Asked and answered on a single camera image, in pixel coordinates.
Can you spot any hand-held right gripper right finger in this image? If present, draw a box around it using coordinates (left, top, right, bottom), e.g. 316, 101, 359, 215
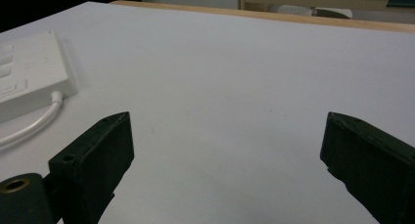
319, 112, 415, 224

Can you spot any white power cable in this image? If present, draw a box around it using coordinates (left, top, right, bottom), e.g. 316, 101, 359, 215
0, 90, 64, 149

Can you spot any grey and white cloth bundle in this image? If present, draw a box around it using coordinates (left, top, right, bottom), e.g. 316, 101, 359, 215
267, 4, 353, 21

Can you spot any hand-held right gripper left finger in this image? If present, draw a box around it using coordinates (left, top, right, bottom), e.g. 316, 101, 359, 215
48, 111, 135, 224

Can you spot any white power strip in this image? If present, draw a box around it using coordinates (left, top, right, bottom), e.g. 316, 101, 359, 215
0, 30, 79, 124

